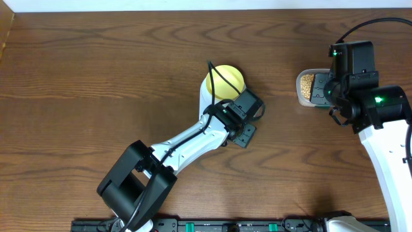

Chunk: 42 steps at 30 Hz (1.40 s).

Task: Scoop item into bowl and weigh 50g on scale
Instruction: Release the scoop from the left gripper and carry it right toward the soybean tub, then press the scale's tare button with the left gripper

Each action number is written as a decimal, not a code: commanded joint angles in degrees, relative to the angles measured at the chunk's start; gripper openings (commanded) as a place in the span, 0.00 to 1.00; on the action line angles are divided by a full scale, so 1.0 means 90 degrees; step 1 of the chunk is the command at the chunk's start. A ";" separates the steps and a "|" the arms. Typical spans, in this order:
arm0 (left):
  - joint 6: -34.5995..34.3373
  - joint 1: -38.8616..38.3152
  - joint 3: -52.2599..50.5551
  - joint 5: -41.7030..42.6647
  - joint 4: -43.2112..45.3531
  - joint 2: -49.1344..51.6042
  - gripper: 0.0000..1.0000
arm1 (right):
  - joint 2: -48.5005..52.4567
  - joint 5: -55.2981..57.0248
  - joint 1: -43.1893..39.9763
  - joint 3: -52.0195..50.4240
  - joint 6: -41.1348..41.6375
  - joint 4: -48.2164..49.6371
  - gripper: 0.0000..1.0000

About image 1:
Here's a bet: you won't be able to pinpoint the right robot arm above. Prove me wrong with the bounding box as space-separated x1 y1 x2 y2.
310 41 411 231

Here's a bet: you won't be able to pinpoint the clear plastic container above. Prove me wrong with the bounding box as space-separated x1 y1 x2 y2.
296 68 332 108

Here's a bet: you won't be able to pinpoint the white digital kitchen scale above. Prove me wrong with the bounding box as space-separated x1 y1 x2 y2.
199 76 246 117

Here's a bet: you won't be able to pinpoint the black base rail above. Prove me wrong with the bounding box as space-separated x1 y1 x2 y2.
70 211 392 232

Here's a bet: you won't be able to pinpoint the yellow bowl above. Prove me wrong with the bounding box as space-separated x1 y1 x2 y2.
212 65 246 102

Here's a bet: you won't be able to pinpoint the green tape label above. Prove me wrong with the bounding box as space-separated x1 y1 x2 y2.
316 106 330 110

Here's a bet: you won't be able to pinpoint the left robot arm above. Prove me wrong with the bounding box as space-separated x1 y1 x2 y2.
97 89 265 231

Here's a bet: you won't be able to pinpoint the soybeans in container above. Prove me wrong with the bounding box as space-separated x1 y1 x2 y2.
300 74 315 100

